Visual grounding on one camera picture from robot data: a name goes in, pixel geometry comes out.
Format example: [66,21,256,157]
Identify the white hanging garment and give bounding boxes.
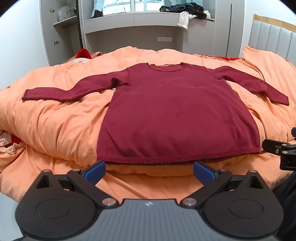
[177,11,197,30]

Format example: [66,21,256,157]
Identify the clear plastic bag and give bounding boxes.
[57,5,77,22]

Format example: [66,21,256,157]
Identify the window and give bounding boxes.
[92,0,192,12]

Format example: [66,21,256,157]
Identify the orange duvet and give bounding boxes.
[0,45,296,202]

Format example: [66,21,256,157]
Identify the grey wardrobe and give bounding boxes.
[39,0,87,66]

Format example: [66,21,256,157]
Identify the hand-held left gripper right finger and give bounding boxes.
[179,160,270,209]

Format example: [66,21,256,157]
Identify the red fuzzy pillow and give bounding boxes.
[76,48,92,59]

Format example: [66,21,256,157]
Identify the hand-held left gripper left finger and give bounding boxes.
[28,160,119,209]

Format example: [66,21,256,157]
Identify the floral pink cloth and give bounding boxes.
[0,130,26,154]

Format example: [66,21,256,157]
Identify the maroon long-sleeve shirt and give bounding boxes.
[22,62,290,165]

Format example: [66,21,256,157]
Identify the white lace cloth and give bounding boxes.
[67,57,89,66]

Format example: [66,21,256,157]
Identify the grey built-in window cabinet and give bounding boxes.
[80,0,245,58]

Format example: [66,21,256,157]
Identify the red bed sheet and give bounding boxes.
[203,54,245,62]

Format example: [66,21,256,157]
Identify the grey padded wooden headboard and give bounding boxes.
[247,14,296,62]

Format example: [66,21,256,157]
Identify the dark fuzzy clothing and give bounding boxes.
[270,171,296,241]

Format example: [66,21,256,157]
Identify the pile of dark clothes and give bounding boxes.
[159,2,207,20]

